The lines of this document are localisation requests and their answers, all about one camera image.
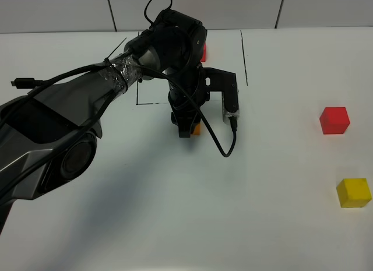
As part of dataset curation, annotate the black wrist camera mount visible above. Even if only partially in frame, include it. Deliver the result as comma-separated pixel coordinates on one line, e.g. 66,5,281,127
202,68,240,125

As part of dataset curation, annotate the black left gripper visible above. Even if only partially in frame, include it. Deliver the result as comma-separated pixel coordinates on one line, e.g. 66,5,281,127
166,62,210,138

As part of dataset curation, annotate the orange block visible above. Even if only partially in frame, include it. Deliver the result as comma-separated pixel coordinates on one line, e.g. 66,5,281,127
191,122,200,136

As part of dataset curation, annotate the yellow block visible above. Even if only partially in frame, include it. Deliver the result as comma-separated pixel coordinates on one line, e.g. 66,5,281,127
336,178,372,208

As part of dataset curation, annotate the red template block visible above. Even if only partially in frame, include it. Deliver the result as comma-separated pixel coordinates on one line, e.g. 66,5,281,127
200,43,207,62

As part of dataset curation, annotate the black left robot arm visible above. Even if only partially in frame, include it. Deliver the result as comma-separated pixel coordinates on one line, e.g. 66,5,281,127
1,9,207,224

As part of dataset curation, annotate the black camera cable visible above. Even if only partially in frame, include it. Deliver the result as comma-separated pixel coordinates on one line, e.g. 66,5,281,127
10,0,239,158

